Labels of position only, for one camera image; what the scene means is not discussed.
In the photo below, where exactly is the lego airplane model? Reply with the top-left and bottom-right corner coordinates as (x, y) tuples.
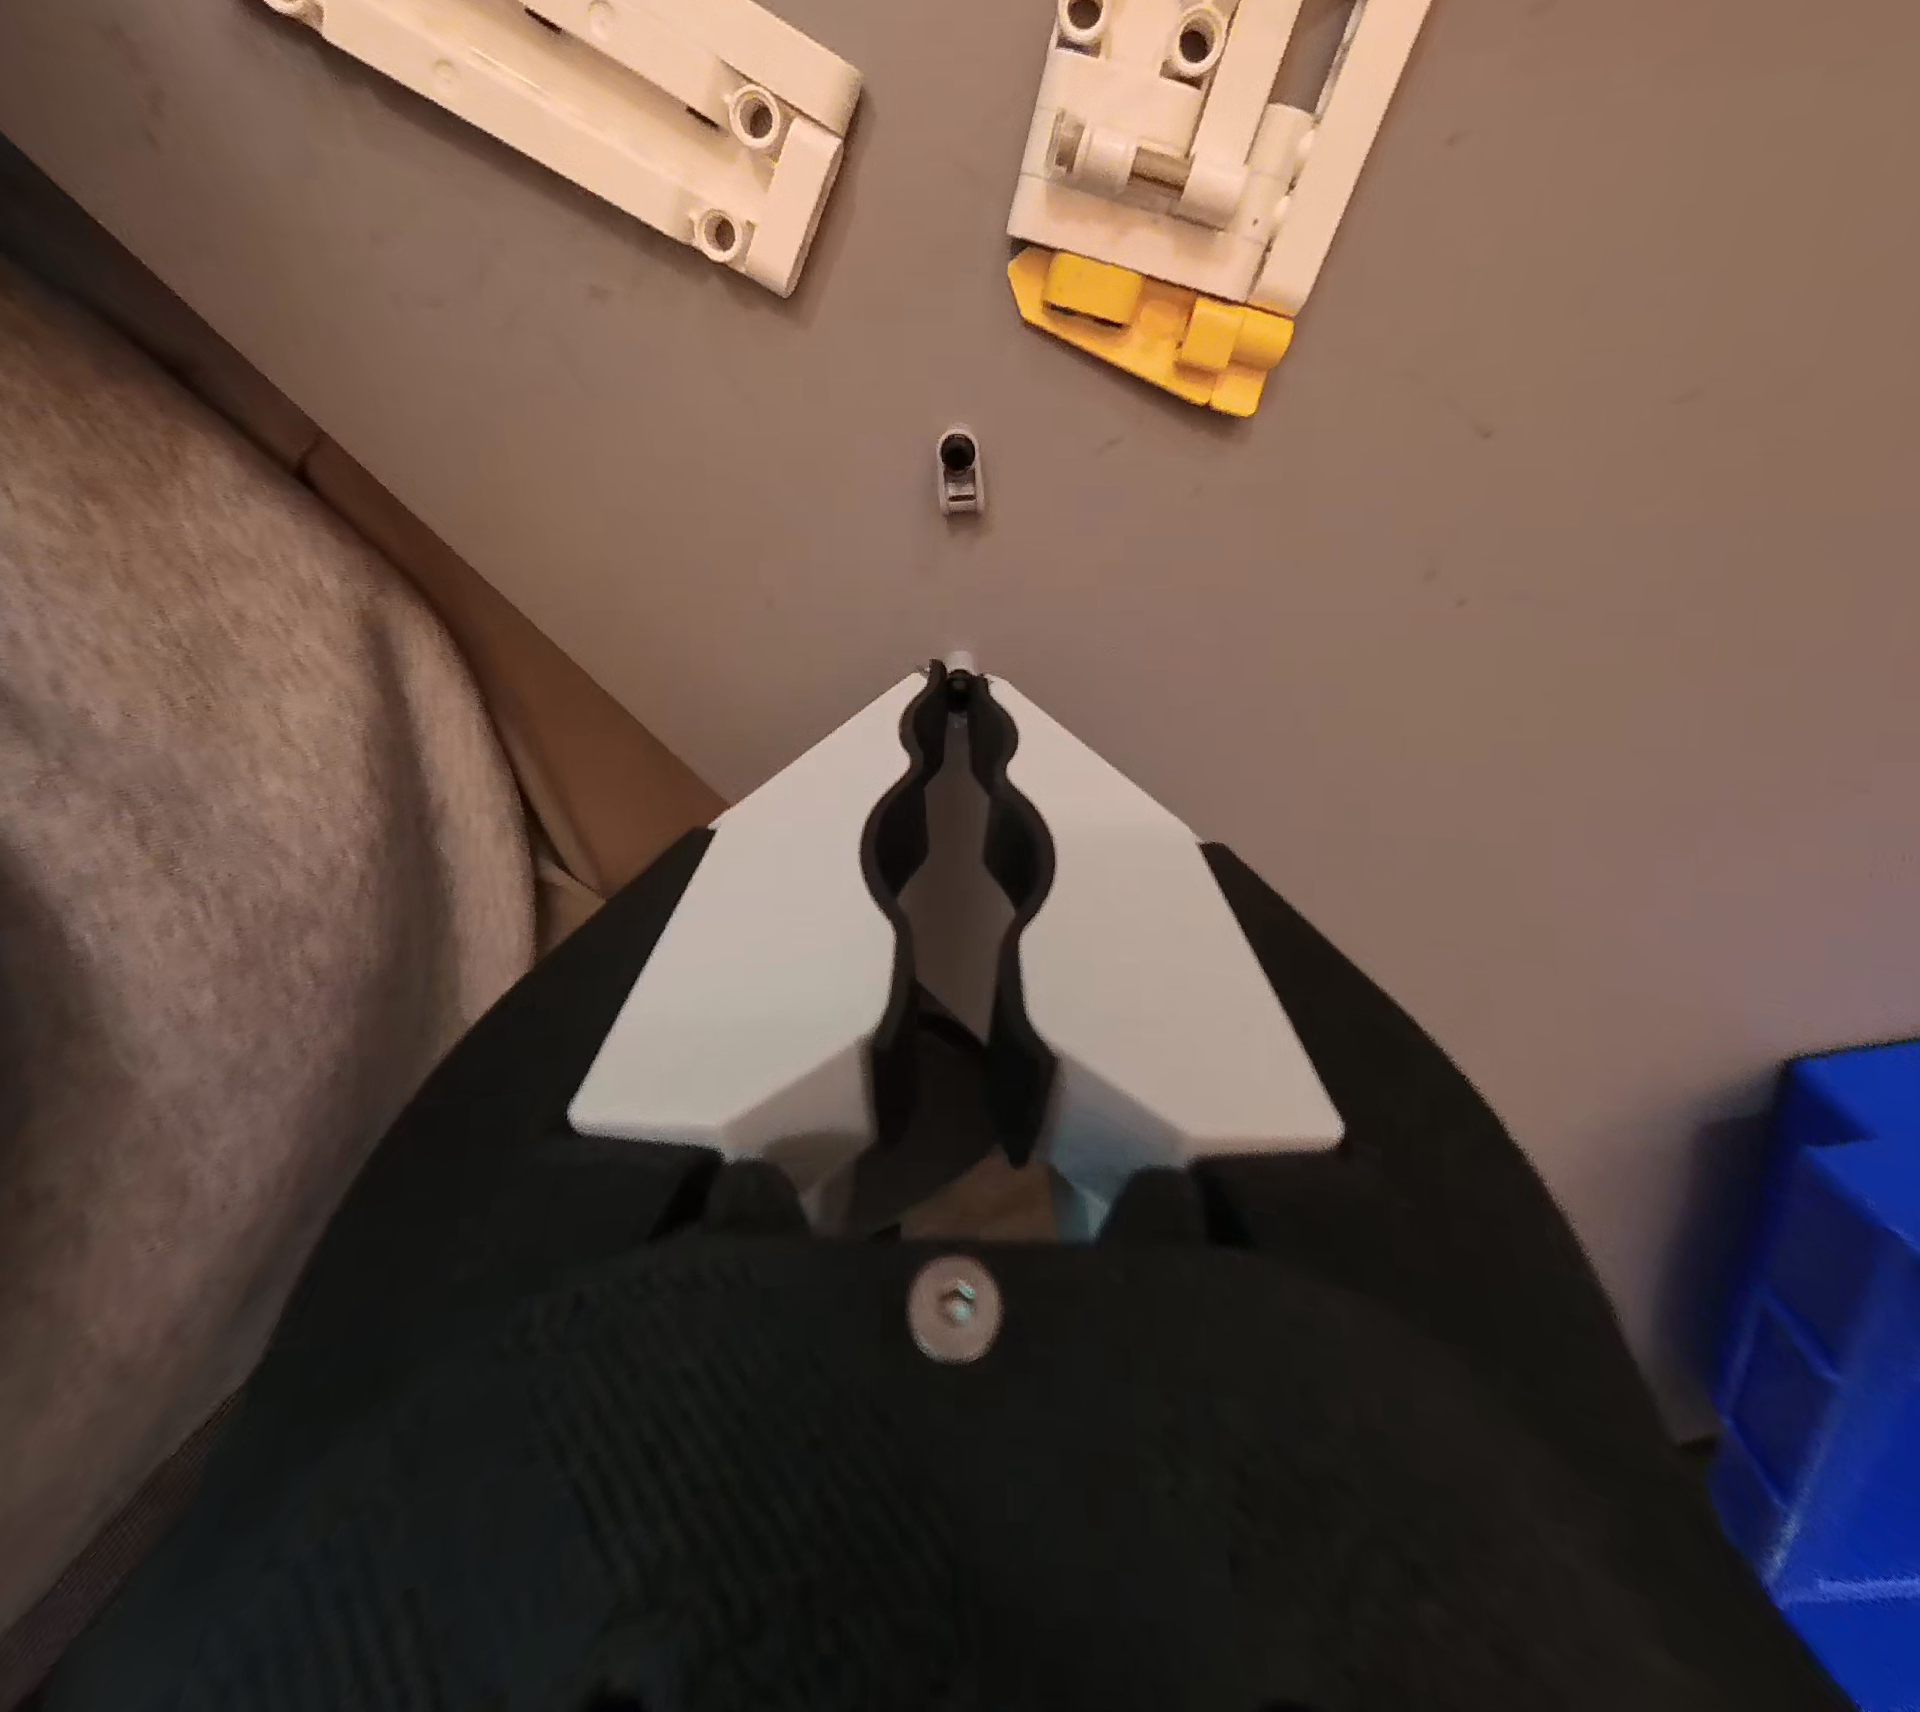
(1006, 0), (1529, 421)

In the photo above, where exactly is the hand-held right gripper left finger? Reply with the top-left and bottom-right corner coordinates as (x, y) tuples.
(567, 660), (952, 1232)

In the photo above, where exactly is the white lego panel assembly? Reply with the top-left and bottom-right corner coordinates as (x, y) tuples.
(184, 0), (867, 300)

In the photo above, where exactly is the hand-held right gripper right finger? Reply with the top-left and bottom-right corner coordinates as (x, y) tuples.
(958, 668), (1348, 1238)

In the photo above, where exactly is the blue plastic bin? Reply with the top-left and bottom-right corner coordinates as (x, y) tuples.
(1707, 1043), (1920, 1712)

